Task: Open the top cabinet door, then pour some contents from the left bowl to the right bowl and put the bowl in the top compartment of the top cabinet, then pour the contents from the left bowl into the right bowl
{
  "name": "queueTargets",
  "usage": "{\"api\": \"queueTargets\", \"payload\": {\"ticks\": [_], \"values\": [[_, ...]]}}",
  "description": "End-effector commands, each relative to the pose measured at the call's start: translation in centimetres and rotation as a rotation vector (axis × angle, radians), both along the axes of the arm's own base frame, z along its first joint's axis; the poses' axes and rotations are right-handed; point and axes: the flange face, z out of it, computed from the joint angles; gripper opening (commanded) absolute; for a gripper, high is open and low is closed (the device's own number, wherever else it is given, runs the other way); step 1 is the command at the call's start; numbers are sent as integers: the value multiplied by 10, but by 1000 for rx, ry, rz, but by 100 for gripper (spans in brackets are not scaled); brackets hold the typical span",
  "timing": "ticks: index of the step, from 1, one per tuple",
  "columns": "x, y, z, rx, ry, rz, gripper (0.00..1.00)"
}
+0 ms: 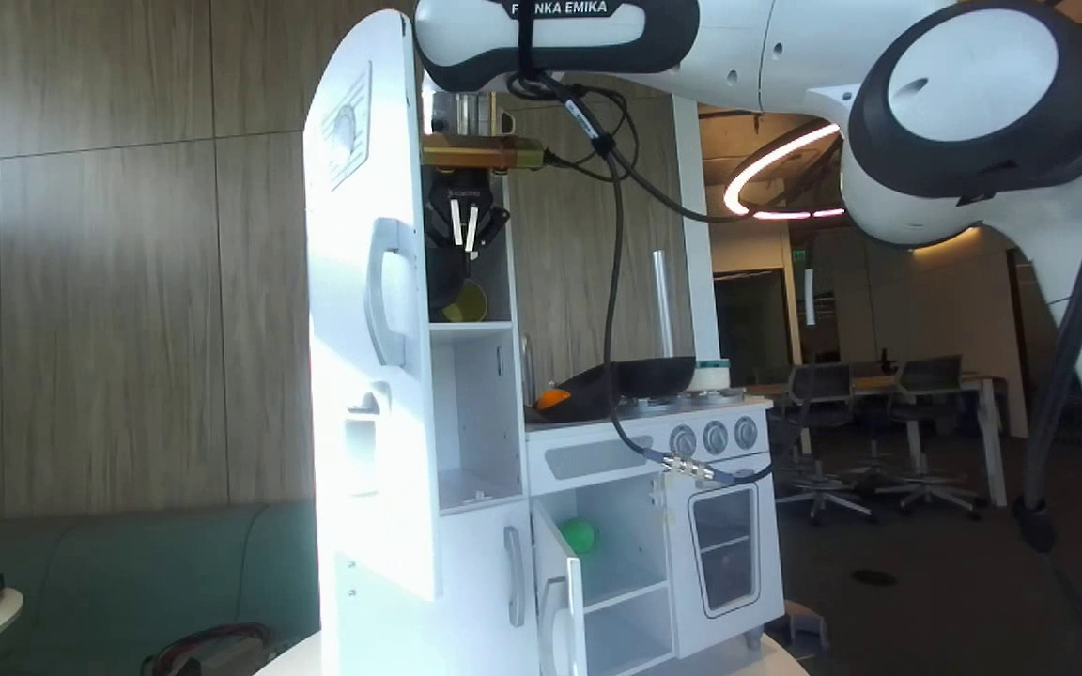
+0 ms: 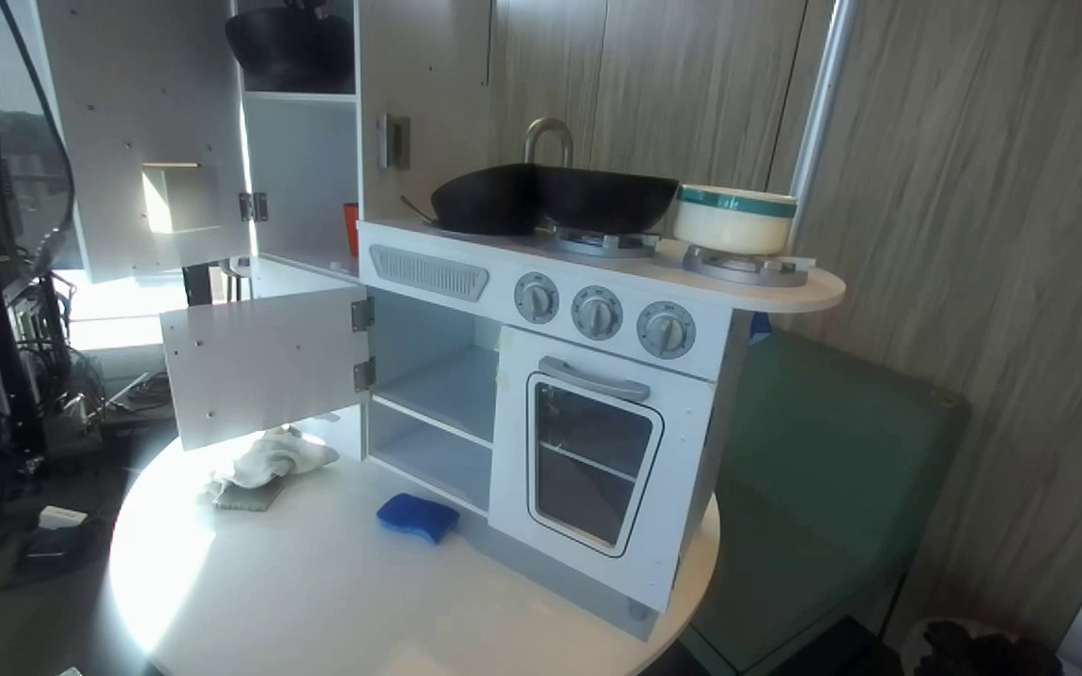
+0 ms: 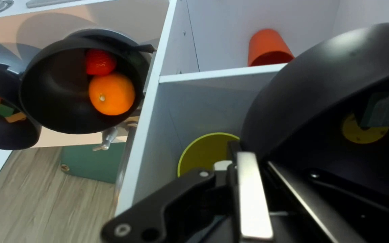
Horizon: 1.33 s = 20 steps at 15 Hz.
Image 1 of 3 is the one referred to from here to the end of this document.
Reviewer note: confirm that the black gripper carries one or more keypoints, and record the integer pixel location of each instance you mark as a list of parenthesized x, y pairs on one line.
[(468, 193)]

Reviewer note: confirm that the tall white fridge door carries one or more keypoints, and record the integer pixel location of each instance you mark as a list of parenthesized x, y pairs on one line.
[(354, 376)]

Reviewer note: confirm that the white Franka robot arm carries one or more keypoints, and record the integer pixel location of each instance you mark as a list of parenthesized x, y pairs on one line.
[(751, 51)]

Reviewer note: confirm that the small white cabinet door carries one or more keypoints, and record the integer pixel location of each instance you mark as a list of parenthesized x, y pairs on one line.
[(555, 603)]

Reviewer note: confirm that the white oven door with window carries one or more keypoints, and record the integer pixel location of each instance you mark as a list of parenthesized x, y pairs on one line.
[(766, 552)]

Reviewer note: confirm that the white toy kitchen unit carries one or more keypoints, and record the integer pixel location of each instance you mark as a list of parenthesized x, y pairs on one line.
[(478, 414)]

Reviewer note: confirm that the grey vertical pole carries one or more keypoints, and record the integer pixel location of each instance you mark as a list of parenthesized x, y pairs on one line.
[(696, 188)]

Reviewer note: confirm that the white pot with teal stripe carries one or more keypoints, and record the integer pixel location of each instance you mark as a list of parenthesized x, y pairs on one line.
[(715, 376)]

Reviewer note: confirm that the grey round stove knob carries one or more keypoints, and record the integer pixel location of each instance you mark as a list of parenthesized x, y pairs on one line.
[(686, 438), (746, 433), (715, 438)]

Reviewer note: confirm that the green toy ball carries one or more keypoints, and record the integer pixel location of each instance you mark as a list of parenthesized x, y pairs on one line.
[(578, 540)]

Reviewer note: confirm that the grey office chair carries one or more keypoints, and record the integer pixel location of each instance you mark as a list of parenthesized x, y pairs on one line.
[(929, 376), (816, 380)]

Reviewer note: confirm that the dark rounded chair back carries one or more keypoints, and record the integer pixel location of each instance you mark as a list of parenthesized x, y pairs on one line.
[(206, 654)]

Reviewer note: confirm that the small dark box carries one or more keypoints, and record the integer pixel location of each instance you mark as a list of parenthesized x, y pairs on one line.
[(805, 629)]

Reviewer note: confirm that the white office desk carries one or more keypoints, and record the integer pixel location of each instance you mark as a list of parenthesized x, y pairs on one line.
[(993, 438)]

